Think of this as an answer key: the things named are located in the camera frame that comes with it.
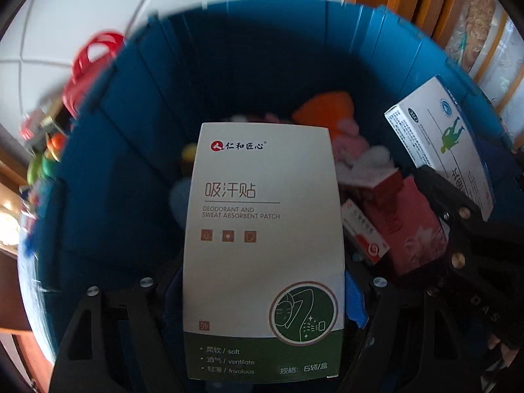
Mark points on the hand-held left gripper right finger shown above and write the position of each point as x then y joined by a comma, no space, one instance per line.
354,305

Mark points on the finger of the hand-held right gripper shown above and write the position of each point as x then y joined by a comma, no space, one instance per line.
450,221

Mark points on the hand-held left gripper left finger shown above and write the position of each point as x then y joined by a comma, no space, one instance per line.
172,299

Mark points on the small red white box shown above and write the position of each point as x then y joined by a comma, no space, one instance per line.
362,229

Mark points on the white box green figure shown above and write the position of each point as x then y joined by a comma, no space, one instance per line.
442,131

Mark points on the white green patch box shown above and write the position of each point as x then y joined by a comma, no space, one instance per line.
262,254

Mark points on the blue plastic crate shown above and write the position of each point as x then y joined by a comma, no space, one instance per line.
143,131

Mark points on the pink patterned box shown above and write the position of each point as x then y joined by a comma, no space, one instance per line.
413,233

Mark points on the dark red box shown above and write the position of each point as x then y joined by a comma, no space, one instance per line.
382,186

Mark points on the white soft item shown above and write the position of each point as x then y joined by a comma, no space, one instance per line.
372,166

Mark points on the pink plush toy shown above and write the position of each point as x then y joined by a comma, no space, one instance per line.
348,143

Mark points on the clear quilt storage bag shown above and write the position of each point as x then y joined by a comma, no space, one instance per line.
495,61

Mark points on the orange plush toy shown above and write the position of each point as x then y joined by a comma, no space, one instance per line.
323,110

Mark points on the yellow green plush toy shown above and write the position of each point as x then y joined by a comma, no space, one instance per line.
43,163

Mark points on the red hard carry case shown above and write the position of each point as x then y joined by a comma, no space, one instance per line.
88,65

